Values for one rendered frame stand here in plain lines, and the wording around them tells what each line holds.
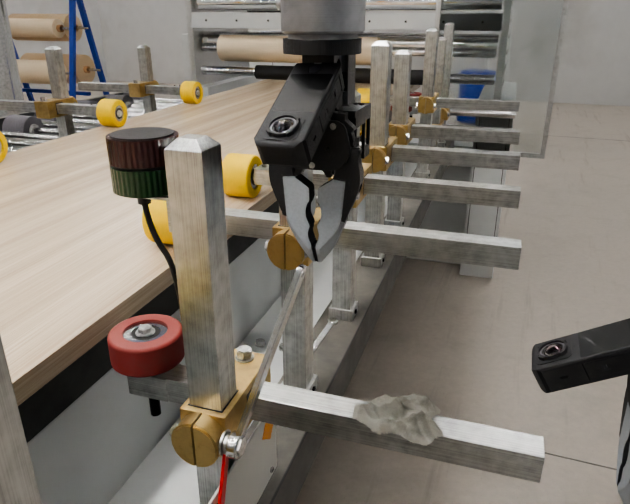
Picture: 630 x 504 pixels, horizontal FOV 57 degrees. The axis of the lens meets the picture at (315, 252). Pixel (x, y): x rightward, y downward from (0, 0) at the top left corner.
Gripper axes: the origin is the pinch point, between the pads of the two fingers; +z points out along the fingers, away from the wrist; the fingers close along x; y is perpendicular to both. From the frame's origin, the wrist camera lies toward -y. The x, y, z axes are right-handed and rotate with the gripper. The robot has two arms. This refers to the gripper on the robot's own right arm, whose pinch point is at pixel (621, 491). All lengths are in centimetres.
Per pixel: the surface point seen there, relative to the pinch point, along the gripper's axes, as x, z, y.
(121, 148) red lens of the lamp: -7, -30, -43
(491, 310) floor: 192, 83, -10
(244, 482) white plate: -3.4, 6.8, -36.0
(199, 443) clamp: -8.7, -2.5, -37.8
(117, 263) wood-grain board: 15, -7, -63
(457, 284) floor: 214, 83, -27
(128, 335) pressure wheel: -1, -8, -50
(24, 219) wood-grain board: 26, -7, -89
